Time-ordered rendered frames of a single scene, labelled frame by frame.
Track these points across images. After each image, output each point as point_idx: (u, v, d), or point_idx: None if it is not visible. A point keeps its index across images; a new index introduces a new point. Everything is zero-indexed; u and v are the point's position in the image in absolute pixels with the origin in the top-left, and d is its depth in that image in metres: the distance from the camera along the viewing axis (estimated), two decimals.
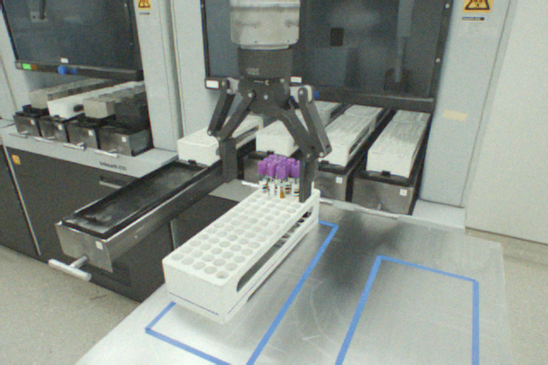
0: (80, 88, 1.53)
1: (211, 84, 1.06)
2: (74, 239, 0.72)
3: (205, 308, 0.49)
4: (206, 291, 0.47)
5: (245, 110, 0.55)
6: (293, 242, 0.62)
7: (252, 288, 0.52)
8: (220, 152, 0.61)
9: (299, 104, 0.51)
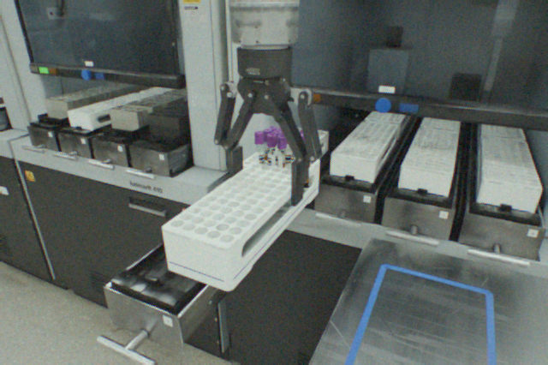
0: (103, 95, 1.35)
1: None
2: (128, 308, 0.53)
3: (208, 275, 0.46)
4: (211, 257, 0.45)
5: (247, 113, 0.55)
6: (294, 212, 0.60)
7: (256, 255, 0.50)
8: (227, 160, 0.61)
9: (298, 107, 0.51)
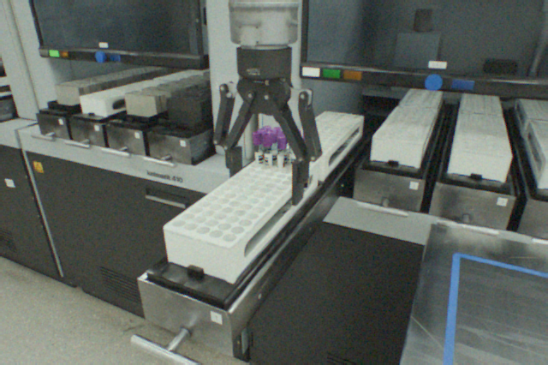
0: (115, 81, 1.28)
1: (311, 72, 0.80)
2: (167, 303, 0.46)
3: (211, 275, 0.46)
4: (213, 256, 0.44)
5: (247, 113, 0.55)
6: (295, 211, 0.60)
7: (258, 254, 0.50)
8: (227, 160, 0.61)
9: (298, 107, 0.51)
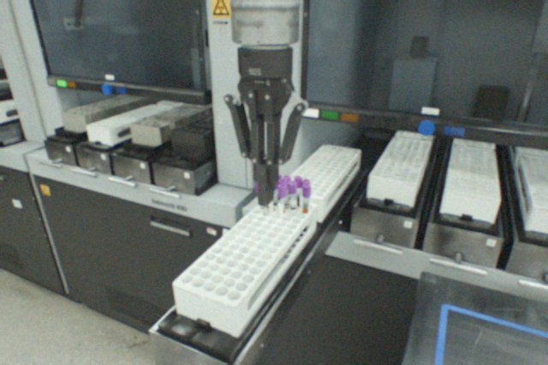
0: (120, 107, 1.32)
1: (310, 113, 0.84)
2: (177, 355, 0.50)
3: (217, 328, 0.50)
4: (219, 313, 0.48)
5: (257, 115, 0.54)
6: (294, 257, 0.64)
7: (260, 306, 0.54)
8: (254, 173, 0.59)
9: (290, 114, 0.52)
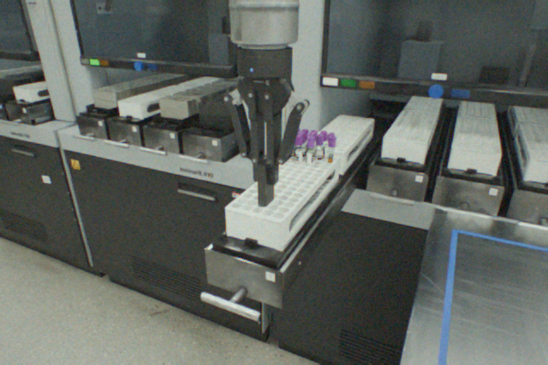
0: (145, 86, 1.41)
1: (330, 81, 0.93)
2: (229, 268, 0.59)
3: (263, 245, 0.59)
4: (266, 230, 0.57)
5: None
6: (322, 198, 0.73)
7: (297, 230, 0.63)
8: (276, 174, 0.59)
9: (242, 104, 0.57)
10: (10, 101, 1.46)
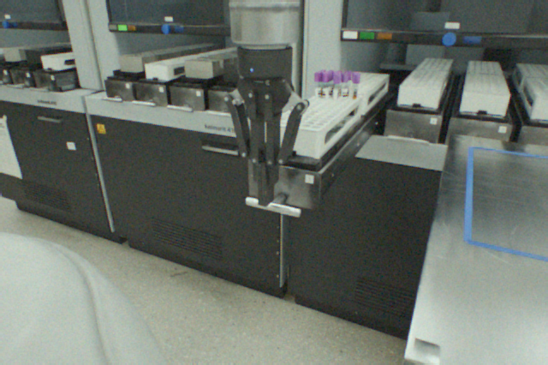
0: (169, 55, 1.48)
1: (350, 35, 1.01)
2: None
3: (301, 155, 0.66)
4: (305, 140, 0.65)
5: None
6: (348, 128, 0.80)
7: (330, 147, 0.70)
8: (276, 174, 0.59)
9: (242, 104, 0.57)
10: (38, 69, 1.53)
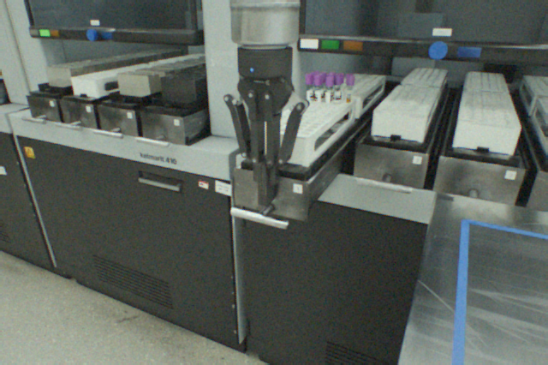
0: (109, 64, 1.24)
1: (309, 44, 0.77)
2: (257, 185, 0.63)
3: (289, 163, 0.63)
4: (294, 146, 0.61)
5: None
6: (341, 134, 0.77)
7: (320, 154, 0.67)
8: (276, 174, 0.59)
9: (242, 104, 0.57)
10: None
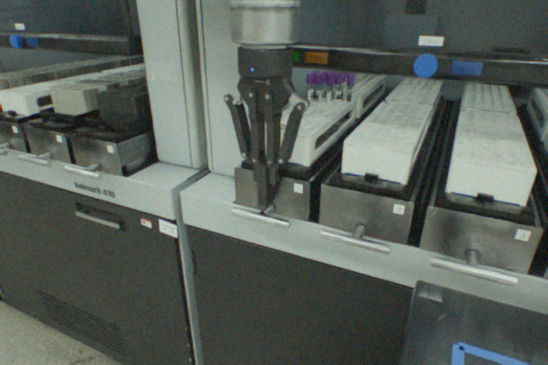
0: (52, 74, 1.07)
1: None
2: (258, 185, 0.63)
3: (290, 162, 0.63)
4: (294, 146, 0.61)
5: None
6: (342, 133, 0.77)
7: (321, 153, 0.67)
8: (276, 174, 0.59)
9: (242, 104, 0.58)
10: None
